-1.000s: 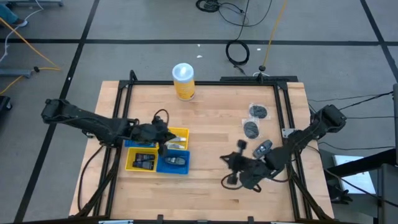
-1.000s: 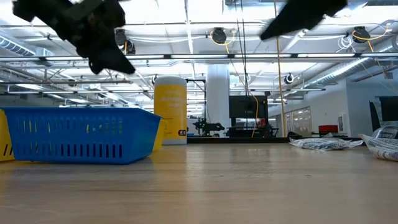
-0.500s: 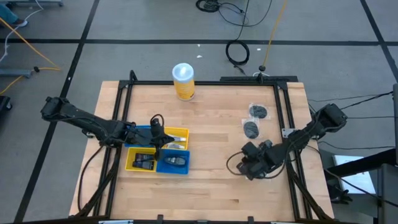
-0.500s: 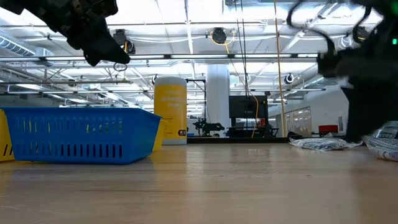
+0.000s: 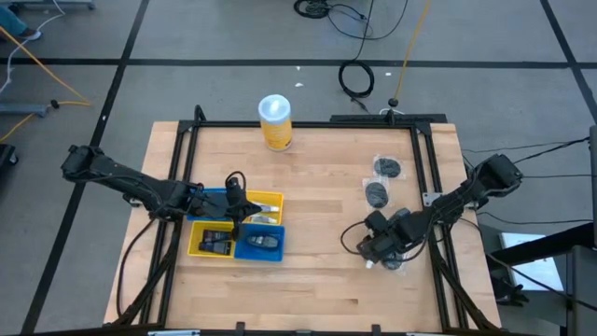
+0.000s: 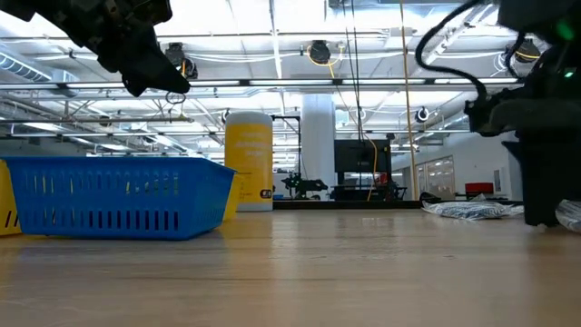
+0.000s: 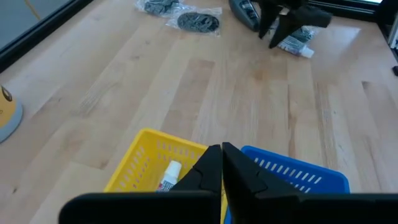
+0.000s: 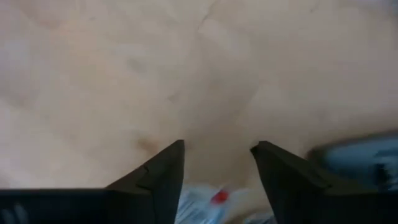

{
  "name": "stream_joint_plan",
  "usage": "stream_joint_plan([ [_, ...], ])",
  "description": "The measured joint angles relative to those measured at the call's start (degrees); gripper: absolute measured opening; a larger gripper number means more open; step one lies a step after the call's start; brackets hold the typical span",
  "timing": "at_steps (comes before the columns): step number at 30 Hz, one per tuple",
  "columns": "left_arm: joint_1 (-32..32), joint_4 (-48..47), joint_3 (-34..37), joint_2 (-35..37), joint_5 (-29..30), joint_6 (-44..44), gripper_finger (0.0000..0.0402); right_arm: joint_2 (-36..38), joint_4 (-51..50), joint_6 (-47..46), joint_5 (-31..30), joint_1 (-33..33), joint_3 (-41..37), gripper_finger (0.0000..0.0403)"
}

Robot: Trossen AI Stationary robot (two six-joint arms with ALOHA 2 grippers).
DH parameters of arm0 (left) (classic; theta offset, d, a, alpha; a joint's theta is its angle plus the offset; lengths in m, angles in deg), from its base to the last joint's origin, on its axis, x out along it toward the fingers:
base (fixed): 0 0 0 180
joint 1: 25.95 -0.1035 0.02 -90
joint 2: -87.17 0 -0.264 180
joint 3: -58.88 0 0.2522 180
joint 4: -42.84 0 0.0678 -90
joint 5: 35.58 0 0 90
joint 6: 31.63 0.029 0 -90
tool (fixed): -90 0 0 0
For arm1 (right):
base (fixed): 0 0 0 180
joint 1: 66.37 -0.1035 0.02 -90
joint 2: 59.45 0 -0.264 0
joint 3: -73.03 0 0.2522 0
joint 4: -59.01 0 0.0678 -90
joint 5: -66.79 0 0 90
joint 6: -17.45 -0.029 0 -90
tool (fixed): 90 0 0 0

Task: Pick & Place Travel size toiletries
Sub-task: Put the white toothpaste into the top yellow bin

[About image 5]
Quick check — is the black side table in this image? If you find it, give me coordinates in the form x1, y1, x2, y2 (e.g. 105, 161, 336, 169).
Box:
484, 221, 597, 336

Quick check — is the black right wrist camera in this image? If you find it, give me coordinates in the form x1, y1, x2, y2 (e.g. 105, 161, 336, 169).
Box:
364, 207, 412, 233

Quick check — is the white floor cable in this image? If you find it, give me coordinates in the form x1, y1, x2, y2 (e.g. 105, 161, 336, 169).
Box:
0, 0, 67, 94

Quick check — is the black travel tube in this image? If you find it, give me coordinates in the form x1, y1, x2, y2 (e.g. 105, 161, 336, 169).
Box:
198, 241, 233, 256
201, 229, 233, 243

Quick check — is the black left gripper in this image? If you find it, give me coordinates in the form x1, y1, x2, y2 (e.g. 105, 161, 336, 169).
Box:
193, 186, 263, 243

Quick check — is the yellow plastic slotted basket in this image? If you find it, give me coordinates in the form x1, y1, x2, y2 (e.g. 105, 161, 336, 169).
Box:
242, 189, 285, 227
187, 219, 238, 259

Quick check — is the black round sponge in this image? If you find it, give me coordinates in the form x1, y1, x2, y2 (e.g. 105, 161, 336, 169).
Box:
371, 153, 407, 181
381, 251, 411, 274
361, 176, 392, 211

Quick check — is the yellow hanging power cord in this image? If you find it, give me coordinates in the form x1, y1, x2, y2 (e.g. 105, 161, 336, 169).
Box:
0, 26, 93, 144
393, 0, 433, 107

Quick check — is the white paper sheet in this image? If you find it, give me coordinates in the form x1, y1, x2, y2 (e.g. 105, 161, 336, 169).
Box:
499, 231, 565, 291

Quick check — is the grey table foot bar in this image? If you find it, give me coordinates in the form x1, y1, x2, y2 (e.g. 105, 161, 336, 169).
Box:
11, 0, 97, 11
0, 103, 49, 119

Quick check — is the black right camera cable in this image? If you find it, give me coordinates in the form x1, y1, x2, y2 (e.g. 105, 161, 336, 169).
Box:
340, 219, 369, 257

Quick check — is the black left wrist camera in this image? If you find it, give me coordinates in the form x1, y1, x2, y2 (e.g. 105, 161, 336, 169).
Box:
225, 175, 244, 200

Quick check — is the black coiled floor cable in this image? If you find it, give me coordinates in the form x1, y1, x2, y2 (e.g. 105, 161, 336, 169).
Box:
337, 59, 376, 100

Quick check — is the black floor cable bundle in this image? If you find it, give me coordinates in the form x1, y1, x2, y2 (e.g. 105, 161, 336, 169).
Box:
292, 0, 410, 42

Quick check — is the black left camera cable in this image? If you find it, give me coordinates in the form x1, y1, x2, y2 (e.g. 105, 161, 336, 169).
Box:
225, 170, 247, 190

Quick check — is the black camera cable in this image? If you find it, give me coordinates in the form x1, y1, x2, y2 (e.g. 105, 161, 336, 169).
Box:
225, 170, 247, 190
340, 219, 369, 257

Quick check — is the dark grey oval toiletry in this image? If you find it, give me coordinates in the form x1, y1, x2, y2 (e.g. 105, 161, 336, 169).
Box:
245, 233, 282, 249

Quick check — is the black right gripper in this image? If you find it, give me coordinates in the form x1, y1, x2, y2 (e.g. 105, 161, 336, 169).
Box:
356, 217, 422, 263

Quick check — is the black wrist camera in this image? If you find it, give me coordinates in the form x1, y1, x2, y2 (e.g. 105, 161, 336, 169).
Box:
225, 175, 244, 200
364, 207, 412, 233

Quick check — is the yellow wipes canister white lid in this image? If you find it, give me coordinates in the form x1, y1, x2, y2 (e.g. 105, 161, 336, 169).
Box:
257, 93, 294, 152

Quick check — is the black aluminium rig frame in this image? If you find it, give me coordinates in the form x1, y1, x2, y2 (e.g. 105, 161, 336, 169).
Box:
111, 105, 503, 333

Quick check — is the person's foot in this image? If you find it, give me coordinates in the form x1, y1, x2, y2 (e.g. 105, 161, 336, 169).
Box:
0, 5, 43, 42

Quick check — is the blue plastic slotted basket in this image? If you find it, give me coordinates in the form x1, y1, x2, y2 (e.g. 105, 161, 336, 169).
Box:
232, 222, 286, 263
186, 186, 234, 222

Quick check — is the black power strip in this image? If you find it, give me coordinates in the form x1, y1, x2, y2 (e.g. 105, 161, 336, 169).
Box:
329, 113, 448, 124

